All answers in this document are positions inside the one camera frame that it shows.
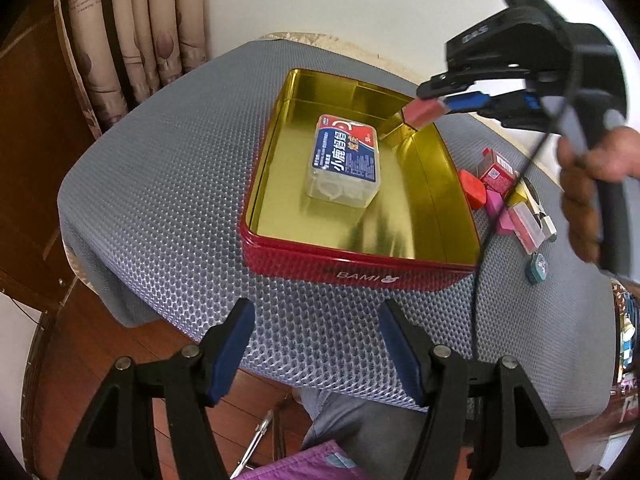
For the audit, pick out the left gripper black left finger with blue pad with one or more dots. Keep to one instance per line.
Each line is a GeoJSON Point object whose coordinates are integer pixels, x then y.
{"type": "Point", "coordinates": [116, 438]}

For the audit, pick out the black white small gadget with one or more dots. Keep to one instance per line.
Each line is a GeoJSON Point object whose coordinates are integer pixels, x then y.
{"type": "Point", "coordinates": [544, 220]}

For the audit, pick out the red white small carton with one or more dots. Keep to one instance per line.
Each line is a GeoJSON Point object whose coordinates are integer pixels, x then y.
{"type": "Point", "coordinates": [495, 172]}

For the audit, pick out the pink rectangular block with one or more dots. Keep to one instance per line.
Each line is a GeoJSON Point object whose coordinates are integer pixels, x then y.
{"type": "Point", "coordinates": [497, 211]}

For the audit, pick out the purple cloth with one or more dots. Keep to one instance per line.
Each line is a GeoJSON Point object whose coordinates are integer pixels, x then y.
{"type": "Point", "coordinates": [326, 461]}

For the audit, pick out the brown wooden door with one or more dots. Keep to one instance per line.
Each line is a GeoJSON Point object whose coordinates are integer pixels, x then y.
{"type": "Point", "coordinates": [43, 133]}

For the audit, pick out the brown tan lipstick tube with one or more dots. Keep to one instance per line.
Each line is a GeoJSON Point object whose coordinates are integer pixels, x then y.
{"type": "Point", "coordinates": [420, 113]}

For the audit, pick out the yellow small block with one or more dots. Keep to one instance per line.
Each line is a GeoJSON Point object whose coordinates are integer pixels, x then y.
{"type": "Point", "coordinates": [520, 194]}

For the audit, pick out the grey trouser leg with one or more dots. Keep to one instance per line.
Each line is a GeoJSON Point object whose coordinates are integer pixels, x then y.
{"type": "Point", "coordinates": [379, 438]}

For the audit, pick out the beige patterned curtain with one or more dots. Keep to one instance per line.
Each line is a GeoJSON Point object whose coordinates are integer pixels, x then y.
{"type": "Point", "coordinates": [121, 52]}

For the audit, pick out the clear box blue red label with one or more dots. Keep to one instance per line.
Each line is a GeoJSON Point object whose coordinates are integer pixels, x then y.
{"type": "Point", "coordinates": [344, 165]}

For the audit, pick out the person right hand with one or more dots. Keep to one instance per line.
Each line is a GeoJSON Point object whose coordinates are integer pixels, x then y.
{"type": "Point", "coordinates": [612, 160]}

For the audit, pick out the teal dog noodle tin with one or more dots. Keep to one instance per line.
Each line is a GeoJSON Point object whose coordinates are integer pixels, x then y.
{"type": "Point", "coordinates": [536, 270]}

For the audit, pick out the clear case pink insert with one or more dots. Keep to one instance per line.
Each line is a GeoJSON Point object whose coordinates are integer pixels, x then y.
{"type": "Point", "coordinates": [526, 227]}

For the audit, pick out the red rounded square box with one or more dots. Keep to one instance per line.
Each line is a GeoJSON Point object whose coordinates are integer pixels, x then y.
{"type": "Point", "coordinates": [473, 188]}

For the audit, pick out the grey textured table mat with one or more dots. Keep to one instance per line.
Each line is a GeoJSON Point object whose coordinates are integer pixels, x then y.
{"type": "Point", "coordinates": [151, 212]}

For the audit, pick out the red tin box gold interior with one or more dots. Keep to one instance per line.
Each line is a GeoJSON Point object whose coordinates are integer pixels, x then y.
{"type": "Point", "coordinates": [417, 233]}

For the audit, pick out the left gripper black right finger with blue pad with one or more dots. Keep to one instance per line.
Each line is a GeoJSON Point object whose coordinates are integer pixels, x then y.
{"type": "Point", "coordinates": [516, 438]}

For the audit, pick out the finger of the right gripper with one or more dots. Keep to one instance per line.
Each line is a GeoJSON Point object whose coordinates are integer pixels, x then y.
{"type": "Point", "coordinates": [452, 82]}
{"type": "Point", "coordinates": [515, 103]}

